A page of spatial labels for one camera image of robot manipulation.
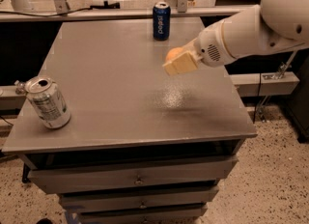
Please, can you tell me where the orange fruit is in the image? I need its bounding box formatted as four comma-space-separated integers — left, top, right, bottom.
165, 47, 183, 62

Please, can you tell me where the top grey drawer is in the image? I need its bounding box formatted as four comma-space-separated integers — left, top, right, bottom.
28, 155, 238, 194

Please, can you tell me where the black cable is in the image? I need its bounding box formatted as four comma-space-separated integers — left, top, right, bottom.
0, 7, 93, 18

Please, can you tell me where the bottom grey drawer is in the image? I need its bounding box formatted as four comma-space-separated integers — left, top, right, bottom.
78, 204, 207, 224

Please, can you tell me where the grey metal rail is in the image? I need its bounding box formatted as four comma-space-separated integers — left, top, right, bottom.
0, 5, 251, 22

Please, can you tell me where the grey drawer cabinet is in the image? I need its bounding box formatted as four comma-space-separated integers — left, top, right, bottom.
1, 16, 258, 224

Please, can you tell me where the silver 7up can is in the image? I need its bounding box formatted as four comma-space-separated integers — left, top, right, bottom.
25, 75, 70, 129

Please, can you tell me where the grey drawer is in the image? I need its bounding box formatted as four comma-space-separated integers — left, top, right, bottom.
60, 185, 218, 212
78, 204, 207, 224
28, 155, 238, 194

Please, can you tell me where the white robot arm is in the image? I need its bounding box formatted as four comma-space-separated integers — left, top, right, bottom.
163, 0, 309, 75

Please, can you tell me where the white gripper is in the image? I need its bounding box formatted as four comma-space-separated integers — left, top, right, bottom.
163, 20, 236, 75

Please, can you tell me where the middle grey drawer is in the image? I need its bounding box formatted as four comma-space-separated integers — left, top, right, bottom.
60, 185, 218, 212

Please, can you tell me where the blue pepsi can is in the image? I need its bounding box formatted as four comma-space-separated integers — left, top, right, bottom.
153, 1, 171, 41

